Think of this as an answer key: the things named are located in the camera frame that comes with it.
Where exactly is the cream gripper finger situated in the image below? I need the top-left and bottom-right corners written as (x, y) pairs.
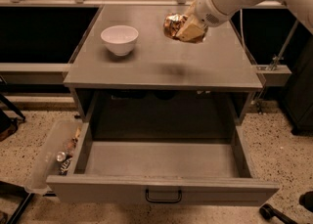
top-left (176, 15), bottom-right (207, 42)
top-left (184, 0), bottom-right (197, 17)

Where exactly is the grey cabinet with counter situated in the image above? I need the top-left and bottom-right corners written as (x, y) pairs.
top-left (64, 5), bottom-right (262, 135)

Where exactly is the black drawer handle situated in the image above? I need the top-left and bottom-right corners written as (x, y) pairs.
top-left (145, 189), bottom-right (183, 204)

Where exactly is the black caster wheel base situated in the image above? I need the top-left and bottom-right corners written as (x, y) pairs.
top-left (259, 191), bottom-right (313, 224)

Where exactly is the white cable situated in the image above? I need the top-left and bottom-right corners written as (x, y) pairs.
top-left (239, 8), bottom-right (248, 53)

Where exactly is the metal diagonal strut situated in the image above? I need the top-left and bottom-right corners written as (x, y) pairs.
top-left (266, 21), bottom-right (299, 71)

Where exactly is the black stand leg left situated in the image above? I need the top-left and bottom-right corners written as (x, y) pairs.
top-left (0, 94), bottom-right (25, 121)

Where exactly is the dark snack packet in bin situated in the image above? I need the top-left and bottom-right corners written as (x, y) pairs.
top-left (59, 157), bottom-right (72, 175)

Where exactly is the open grey top drawer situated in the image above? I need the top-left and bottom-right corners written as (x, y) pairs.
top-left (47, 124), bottom-right (279, 206)

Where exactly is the silver can in bin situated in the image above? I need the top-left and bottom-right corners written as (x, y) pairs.
top-left (56, 152), bottom-right (67, 162)

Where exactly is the white ceramic bowl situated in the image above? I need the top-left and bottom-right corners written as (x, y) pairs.
top-left (101, 25), bottom-right (139, 56)

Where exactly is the clear plastic side bin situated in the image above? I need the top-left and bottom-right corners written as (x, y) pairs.
top-left (24, 119), bottom-right (82, 195)

